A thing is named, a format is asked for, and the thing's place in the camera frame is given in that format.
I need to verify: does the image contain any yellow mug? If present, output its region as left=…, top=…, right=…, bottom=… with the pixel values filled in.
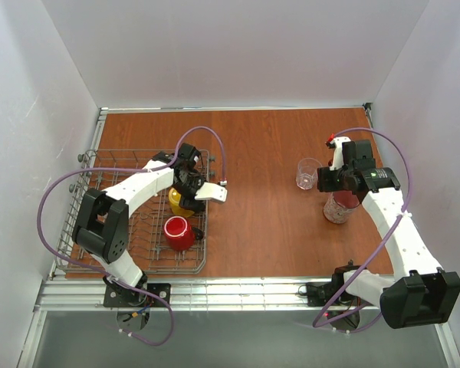
left=168, top=188, right=195, bottom=218

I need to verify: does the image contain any pink ghost pattern mug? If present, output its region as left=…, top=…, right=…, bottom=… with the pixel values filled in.
left=323, top=191, right=360, bottom=225

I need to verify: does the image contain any clear glass cup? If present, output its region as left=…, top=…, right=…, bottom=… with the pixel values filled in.
left=296, top=158, right=321, bottom=190

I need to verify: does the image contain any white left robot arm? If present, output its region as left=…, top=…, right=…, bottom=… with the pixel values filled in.
left=72, top=143, right=207, bottom=289

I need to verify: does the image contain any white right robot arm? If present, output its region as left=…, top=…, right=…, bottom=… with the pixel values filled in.
left=317, top=137, right=460, bottom=329

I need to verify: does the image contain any bright red mug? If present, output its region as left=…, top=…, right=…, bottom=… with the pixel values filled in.
left=163, top=216, right=204, bottom=251

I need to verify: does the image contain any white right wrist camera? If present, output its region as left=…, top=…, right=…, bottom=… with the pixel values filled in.
left=326, top=134, right=351, bottom=171

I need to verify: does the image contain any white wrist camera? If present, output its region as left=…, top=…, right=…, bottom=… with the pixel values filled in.
left=194, top=182, right=228, bottom=203
left=326, top=134, right=351, bottom=171

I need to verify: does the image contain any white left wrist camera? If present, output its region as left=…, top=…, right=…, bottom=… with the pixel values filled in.
left=194, top=182, right=228, bottom=203

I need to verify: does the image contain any grey wire dish rack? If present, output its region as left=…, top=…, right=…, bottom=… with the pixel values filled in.
left=56, top=149, right=209, bottom=277

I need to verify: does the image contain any aluminium frame rail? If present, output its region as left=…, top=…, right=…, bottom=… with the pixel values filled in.
left=33, top=276, right=445, bottom=312

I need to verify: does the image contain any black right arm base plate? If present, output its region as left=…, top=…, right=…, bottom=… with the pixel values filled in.
left=301, top=282, right=361, bottom=307

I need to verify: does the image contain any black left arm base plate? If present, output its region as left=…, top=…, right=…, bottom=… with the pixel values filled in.
left=103, top=283, right=171, bottom=308

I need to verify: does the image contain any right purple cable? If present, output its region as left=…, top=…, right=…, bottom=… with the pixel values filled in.
left=313, top=127, right=413, bottom=334

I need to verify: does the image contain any purple cable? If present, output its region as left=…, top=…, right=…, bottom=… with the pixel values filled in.
left=36, top=126, right=228, bottom=346
left=313, top=127, right=413, bottom=334

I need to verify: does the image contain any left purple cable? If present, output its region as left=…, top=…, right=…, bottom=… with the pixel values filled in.
left=36, top=126, right=228, bottom=346

